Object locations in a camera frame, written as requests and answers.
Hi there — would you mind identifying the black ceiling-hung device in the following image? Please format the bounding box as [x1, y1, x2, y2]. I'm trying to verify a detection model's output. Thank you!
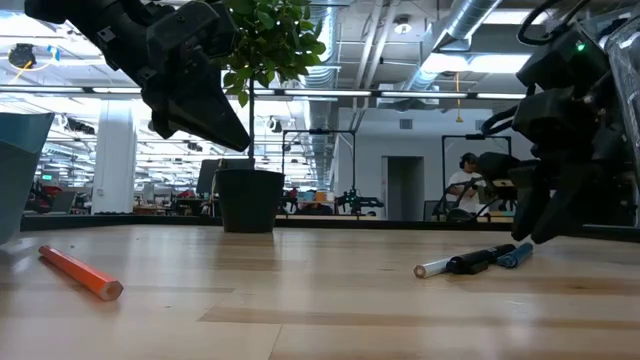
[7, 42, 39, 71]

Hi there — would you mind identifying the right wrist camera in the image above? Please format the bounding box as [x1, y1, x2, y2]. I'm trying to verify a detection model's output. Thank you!
[516, 23, 612, 92]

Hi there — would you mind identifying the person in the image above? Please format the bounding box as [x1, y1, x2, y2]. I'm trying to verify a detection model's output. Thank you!
[446, 152, 489, 217]

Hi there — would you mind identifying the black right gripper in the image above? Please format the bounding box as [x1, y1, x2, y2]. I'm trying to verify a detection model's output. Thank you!
[477, 87, 616, 246]

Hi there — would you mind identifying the black aluminium table frame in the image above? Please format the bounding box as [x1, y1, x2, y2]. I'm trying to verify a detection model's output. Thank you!
[19, 213, 640, 245]

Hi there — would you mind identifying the white pencil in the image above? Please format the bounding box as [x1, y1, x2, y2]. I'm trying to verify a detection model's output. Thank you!
[413, 256, 454, 280]

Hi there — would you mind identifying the clear plastic bin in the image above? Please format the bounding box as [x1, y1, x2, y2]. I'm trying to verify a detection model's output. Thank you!
[603, 14, 640, 174]

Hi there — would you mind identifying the orange pencil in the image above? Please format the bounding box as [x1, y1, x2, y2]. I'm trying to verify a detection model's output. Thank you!
[38, 244, 125, 303]

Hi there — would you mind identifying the orange hanging cord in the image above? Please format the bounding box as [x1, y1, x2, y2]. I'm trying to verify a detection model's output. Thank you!
[453, 72, 464, 124]

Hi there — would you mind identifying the linear ceiling light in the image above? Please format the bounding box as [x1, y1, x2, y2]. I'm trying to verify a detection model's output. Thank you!
[0, 84, 531, 104]

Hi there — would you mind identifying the matte black pen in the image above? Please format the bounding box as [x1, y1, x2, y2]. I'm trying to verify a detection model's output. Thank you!
[445, 243, 517, 276]

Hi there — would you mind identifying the teal plastic bin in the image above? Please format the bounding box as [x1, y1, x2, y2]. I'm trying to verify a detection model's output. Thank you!
[0, 112, 55, 246]

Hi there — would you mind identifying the dark background monitor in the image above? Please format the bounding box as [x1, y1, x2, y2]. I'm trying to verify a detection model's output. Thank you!
[195, 158, 256, 197]

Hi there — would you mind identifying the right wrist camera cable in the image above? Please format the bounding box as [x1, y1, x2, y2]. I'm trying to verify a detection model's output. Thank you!
[517, 0, 594, 47]

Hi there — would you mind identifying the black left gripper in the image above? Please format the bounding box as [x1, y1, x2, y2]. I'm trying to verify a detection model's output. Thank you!
[99, 0, 251, 153]

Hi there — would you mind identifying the blue pen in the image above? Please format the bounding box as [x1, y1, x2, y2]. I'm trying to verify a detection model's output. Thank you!
[497, 242, 535, 270]

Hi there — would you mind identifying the white building column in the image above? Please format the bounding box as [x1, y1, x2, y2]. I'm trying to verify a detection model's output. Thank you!
[90, 107, 138, 215]

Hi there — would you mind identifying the smooth silver ventilation duct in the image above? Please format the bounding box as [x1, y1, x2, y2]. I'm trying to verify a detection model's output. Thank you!
[399, 0, 504, 94]

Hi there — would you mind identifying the green leafy plant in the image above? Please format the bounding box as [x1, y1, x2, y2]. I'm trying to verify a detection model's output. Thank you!
[209, 0, 327, 166]

